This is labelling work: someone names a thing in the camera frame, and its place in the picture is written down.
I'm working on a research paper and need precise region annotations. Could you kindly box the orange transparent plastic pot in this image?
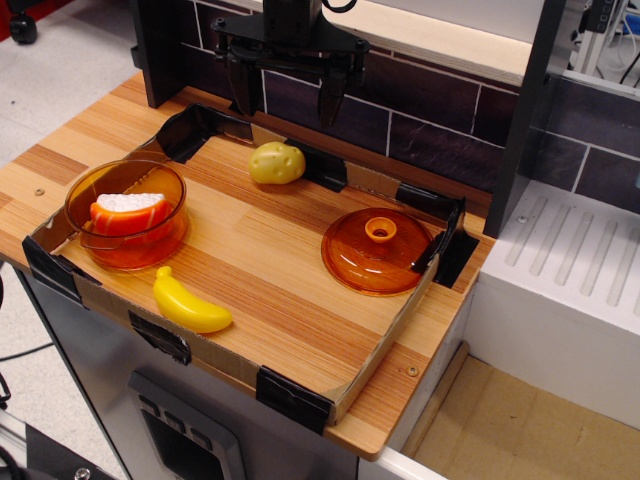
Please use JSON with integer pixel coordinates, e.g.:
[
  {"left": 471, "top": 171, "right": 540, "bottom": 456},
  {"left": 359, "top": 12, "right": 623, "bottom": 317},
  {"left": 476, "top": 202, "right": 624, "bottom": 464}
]
[{"left": 64, "top": 159, "right": 189, "bottom": 270}]

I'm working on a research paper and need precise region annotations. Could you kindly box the black floor cable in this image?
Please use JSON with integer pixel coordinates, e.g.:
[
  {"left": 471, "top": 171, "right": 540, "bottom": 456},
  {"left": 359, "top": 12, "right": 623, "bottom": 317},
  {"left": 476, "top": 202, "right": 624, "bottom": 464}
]
[{"left": 0, "top": 341, "right": 54, "bottom": 362}]

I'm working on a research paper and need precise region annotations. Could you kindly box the salmon sushi toy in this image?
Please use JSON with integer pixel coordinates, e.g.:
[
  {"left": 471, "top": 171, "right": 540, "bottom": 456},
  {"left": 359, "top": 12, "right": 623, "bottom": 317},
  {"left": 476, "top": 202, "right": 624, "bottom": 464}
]
[{"left": 90, "top": 193, "right": 172, "bottom": 236}]

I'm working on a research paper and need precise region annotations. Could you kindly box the toy oven control panel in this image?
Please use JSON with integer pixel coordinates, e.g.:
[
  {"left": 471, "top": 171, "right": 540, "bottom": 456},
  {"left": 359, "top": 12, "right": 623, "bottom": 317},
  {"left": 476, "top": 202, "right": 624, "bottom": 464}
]
[{"left": 128, "top": 372, "right": 246, "bottom": 480}]

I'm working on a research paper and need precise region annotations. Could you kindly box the yellow toy banana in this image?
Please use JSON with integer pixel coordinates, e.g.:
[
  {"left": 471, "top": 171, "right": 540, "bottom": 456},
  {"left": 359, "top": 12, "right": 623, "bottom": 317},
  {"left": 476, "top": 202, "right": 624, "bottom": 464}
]
[{"left": 153, "top": 266, "right": 232, "bottom": 334}]

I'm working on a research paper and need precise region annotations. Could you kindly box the cardboard fence with black tape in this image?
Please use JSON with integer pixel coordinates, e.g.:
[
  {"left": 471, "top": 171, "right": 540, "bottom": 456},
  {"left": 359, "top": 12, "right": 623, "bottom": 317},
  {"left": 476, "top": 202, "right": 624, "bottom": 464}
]
[{"left": 21, "top": 102, "right": 480, "bottom": 436}]

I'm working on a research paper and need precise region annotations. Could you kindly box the orange transparent pot lid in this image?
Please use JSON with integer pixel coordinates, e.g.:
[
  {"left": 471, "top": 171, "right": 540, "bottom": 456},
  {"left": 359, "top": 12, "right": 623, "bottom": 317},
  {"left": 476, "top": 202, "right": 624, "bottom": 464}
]
[{"left": 321, "top": 208, "right": 436, "bottom": 296}]

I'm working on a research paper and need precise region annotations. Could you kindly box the white toy sink drainboard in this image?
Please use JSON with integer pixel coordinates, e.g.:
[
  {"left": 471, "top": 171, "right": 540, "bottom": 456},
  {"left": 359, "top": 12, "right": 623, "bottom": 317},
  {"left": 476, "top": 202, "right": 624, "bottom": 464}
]
[{"left": 464, "top": 182, "right": 639, "bottom": 427}]

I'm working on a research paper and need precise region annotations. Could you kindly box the black chair caster wheel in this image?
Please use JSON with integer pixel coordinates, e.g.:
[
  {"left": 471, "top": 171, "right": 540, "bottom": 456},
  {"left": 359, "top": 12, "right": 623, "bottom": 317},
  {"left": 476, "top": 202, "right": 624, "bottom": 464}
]
[{"left": 9, "top": 12, "right": 38, "bottom": 45}]

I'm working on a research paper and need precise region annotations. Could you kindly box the yellow toy potato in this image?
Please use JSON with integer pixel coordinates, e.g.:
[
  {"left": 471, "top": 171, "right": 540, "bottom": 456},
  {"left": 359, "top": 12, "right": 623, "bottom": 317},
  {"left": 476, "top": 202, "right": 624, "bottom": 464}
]
[{"left": 248, "top": 141, "right": 306, "bottom": 185}]

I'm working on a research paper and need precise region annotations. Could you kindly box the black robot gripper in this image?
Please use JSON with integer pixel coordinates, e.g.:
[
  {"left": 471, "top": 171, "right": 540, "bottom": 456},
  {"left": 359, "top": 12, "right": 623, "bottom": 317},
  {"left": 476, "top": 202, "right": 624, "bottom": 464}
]
[{"left": 212, "top": 1, "right": 370, "bottom": 127}]

